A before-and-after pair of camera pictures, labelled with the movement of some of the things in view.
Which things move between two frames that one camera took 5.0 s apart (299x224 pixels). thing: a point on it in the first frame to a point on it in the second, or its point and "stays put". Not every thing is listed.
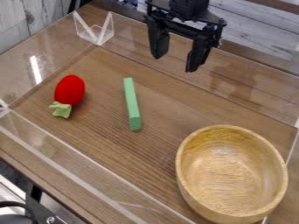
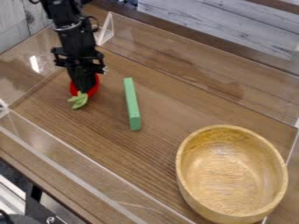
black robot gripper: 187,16 to 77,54
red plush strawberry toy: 69,93 to 79,97
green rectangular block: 132,104 stays put
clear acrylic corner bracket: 96,34 stays put
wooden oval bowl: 231,175 stays put
